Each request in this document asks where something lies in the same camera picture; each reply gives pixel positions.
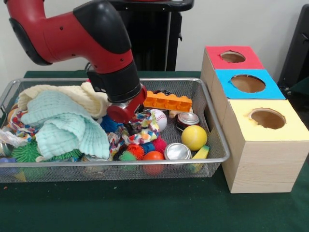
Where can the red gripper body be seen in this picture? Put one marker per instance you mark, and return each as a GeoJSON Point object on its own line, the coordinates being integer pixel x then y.
{"type": "Point", "coordinates": [128, 108]}

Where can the orange plastic tray block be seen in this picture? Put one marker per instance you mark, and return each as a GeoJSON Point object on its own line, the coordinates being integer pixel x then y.
{"type": "Point", "coordinates": [166, 100]}

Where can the green cloth table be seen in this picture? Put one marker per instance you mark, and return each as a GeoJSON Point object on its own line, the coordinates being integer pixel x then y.
{"type": "Point", "coordinates": [145, 208]}

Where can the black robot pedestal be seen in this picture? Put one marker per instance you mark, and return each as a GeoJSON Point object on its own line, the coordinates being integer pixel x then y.
{"type": "Point", "coordinates": [159, 38]}

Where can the wooden box with three holes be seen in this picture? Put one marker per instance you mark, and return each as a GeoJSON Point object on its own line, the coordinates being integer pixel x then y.
{"type": "Point", "coordinates": [260, 164]}

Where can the crushed silver can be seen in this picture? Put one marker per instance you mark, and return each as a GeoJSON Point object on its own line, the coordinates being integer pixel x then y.
{"type": "Point", "coordinates": [177, 151]}

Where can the black floor stand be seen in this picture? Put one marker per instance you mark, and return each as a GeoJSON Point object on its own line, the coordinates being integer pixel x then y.
{"type": "Point", "coordinates": [297, 53]}

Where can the white baseball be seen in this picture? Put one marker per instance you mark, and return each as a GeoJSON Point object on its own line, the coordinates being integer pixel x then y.
{"type": "Point", "coordinates": [161, 118]}

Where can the colourful polka-dot cloth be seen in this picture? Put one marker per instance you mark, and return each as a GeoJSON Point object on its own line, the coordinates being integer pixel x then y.
{"type": "Point", "coordinates": [145, 128]}

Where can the red-orange ball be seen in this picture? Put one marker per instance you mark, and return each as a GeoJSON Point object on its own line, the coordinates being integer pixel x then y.
{"type": "Point", "coordinates": [153, 157]}

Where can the mint green cloth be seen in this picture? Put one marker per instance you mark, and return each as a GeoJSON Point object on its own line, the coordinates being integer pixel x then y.
{"type": "Point", "coordinates": [67, 125]}

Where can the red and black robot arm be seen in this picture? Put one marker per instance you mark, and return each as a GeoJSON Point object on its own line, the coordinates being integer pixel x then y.
{"type": "Point", "coordinates": [72, 38]}

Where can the cream waffle cloth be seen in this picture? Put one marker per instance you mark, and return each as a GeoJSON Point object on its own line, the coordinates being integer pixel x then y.
{"type": "Point", "coordinates": [87, 96]}

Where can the multicolour spiky caterpillar toy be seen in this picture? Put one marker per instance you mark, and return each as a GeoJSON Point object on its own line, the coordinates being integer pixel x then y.
{"type": "Point", "coordinates": [140, 150]}

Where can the yellow ball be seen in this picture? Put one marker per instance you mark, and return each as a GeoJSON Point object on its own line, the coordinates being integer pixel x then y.
{"type": "Point", "coordinates": [194, 137]}

